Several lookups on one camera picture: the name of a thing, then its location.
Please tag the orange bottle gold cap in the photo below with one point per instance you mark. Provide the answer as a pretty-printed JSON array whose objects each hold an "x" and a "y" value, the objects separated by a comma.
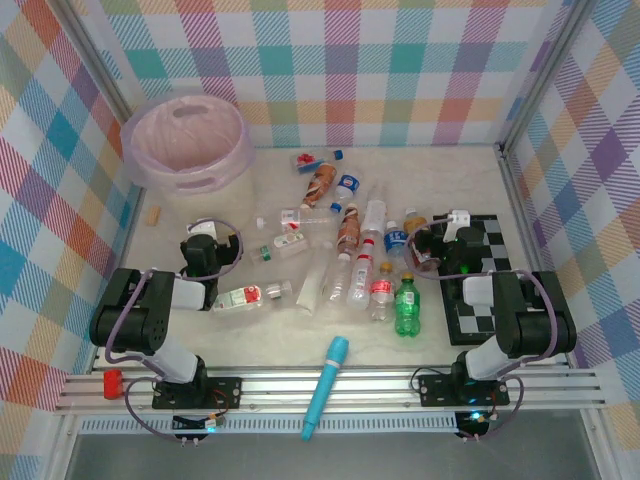
[{"x": 414, "y": 222}]

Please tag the blue labelled bottle white cap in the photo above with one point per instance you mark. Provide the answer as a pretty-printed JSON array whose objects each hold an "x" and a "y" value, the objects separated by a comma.
[{"x": 395, "y": 241}]

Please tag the clear bottle white red label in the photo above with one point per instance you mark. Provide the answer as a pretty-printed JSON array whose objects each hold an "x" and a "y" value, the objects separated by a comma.
[{"x": 240, "y": 297}]

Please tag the green bottle yellow cap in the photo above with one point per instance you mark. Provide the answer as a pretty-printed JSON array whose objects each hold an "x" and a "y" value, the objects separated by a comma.
[{"x": 407, "y": 305}]

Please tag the clear bottle green cap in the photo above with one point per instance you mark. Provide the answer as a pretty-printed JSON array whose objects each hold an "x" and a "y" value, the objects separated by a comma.
[{"x": 287, "y": 242}]

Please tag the clear bottle red cap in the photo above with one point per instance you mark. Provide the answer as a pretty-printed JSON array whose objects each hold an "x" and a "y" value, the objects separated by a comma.
[{"x": 361, "y": 275}]

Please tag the opaque white slim bottle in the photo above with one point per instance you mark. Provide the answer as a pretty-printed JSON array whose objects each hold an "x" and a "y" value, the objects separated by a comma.
[{"x": 310, "y": 290}]

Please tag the plain clear bottle white cap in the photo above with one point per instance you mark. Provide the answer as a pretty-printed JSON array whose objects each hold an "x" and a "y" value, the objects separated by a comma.
[{"x": 337, "y": 287}]

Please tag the orange brown labelled bottle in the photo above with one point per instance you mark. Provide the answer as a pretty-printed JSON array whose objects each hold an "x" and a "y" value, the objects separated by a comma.
[{"x": 322, "y": 180}]

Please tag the crushed clear bottle blue cap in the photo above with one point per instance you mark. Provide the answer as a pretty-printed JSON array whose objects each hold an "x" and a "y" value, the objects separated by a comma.
[{"x": 307, "y": 161}]

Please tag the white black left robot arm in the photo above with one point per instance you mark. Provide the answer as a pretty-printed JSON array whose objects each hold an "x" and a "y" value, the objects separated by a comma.
[{"x": 130, "y": 320}]

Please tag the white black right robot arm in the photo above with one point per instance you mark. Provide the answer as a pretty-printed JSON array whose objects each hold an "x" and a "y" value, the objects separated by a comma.
[{"x": 535, "y": 320}]

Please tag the beige round bin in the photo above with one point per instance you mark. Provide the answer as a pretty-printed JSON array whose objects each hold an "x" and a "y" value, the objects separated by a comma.
[{"x": 215, "y": 210}]

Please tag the black grey chessboard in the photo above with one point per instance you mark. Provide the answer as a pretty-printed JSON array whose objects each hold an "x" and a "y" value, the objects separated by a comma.
[{"x": 492, "y": 240}]

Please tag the small wooden block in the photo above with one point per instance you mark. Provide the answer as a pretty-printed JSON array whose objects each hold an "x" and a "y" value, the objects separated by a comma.
[{"x": 154, "y": 216}]

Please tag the pink plastic tub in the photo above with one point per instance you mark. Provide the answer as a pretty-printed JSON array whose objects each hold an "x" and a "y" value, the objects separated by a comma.
[{"x": 150, "y": 165}]

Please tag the teal marker pen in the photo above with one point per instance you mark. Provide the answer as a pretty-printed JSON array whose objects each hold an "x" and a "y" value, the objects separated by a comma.
[{"x": 325, "y": 380}]

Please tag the small circuit board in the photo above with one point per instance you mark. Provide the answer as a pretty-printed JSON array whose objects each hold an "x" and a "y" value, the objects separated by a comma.
[
  {"x": 195, "y": 425},
  {"x": 475, "y": 422}
]

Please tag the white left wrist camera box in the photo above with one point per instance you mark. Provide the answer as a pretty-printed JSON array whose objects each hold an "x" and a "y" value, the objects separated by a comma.
[{"x": 202, "y": 228}]

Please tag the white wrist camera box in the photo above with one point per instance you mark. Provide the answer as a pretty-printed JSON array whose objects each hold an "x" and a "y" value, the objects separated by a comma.
[
  {"x": 457, "y": 222},
  {"x": 202, "y": 228}
]

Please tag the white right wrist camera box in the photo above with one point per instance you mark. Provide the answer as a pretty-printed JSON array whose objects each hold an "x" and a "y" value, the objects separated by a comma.
[{"x": 457, "y": 222}]

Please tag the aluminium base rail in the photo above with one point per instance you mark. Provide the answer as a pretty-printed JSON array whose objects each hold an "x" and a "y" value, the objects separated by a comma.
[{"x": 280, "y": 395}]

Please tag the aluminium frame post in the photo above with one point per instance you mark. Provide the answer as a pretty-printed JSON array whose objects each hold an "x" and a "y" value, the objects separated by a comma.
[
  {"x": 548, "y": 75},
  {"x": 105, "y": 75}
]

